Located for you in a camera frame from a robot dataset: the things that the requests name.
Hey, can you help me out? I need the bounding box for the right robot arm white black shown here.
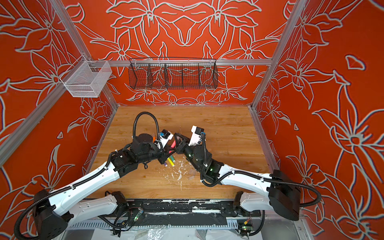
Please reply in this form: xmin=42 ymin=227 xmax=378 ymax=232
xmin=175 ymin=133 xmax=322 ymax=221

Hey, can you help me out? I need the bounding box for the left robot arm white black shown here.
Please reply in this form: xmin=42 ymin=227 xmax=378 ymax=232
xmin=14 ymin=131 xmax=173 ymax=240

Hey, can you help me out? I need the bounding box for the yellow highlighter pen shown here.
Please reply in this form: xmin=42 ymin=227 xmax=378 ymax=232
xmin=167 ymin=158 xmax=175 ymax=167

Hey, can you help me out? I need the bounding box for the white mesh basket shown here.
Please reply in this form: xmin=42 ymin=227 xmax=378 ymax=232
xmin=60 ymin=61 xmax=112 ymax=98

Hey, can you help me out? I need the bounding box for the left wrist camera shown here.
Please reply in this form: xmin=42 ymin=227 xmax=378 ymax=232
xmin=157 ymin=129 xmax=174 ymax=150

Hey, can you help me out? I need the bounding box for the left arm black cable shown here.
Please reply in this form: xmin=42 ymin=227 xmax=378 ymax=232
xmin=132 ymin=111 xmax=160 ymax=142

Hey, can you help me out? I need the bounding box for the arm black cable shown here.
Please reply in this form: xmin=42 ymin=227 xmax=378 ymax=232
xmin=200 ymin=133 xmax=322 ymax=208
xmin=132 ymin=111 xmax=160 ymax=142

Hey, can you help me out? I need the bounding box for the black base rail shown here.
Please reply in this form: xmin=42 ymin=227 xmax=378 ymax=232
xmin=102 ymin=199 xmax=262 ymax=218

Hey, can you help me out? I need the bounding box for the black wire basket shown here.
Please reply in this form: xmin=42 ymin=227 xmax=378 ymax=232
xmin=128 ymin=57 xmax=219 ymax=90

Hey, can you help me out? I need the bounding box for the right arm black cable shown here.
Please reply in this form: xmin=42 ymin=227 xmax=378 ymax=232
xmin=200 ymin=133 xmax=322 ymax=208

